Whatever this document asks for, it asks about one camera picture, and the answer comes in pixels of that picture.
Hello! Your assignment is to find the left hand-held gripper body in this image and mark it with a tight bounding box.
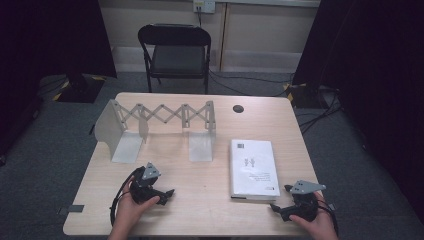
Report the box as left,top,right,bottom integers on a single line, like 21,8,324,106
129,162,168,204

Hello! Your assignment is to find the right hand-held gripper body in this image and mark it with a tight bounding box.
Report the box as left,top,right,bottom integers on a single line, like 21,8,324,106
289,180,327,223

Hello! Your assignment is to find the thick white book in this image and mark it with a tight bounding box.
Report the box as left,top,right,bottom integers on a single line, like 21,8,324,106
228,138,281,203

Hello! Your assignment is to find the grey metal expandable book rack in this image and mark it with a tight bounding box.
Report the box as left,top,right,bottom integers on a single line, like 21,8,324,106
94,99,217,165

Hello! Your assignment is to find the person's left hand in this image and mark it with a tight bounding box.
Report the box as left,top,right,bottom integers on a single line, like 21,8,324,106
112,179,161,232

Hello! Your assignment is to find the person's right hand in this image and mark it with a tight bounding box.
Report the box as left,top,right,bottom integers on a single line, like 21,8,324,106
288,191,337,235

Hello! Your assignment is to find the grey tape strip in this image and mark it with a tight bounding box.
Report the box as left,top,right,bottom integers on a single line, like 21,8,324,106
57,204,85,216

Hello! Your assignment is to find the black stand base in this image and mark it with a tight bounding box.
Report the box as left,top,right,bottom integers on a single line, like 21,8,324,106
52,73,107,104
283,82,338,110

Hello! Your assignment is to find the black folding chair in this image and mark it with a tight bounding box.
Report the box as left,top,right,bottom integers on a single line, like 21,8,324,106
137,23,213,95

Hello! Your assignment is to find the black curtain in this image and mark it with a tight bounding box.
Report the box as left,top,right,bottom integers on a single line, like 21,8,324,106
0,0,118,159
292,0,424,221

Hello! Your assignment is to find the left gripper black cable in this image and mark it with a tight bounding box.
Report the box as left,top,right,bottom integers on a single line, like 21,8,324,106
109,165,145,228

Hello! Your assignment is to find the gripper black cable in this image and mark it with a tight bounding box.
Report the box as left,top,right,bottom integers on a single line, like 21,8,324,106
109,165,145,228
316,195,340,236

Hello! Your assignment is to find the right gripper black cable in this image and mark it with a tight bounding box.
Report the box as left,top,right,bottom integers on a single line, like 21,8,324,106
316,195,340,236

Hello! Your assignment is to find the bundle of black floor cables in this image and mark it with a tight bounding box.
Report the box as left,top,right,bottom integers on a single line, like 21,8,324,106
297,85,344,135

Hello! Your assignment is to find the black floor cable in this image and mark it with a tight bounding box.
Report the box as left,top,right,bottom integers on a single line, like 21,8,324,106
207,68,295,98

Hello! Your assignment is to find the white wall socket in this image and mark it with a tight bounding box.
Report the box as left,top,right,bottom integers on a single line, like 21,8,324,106
192,0,217,15

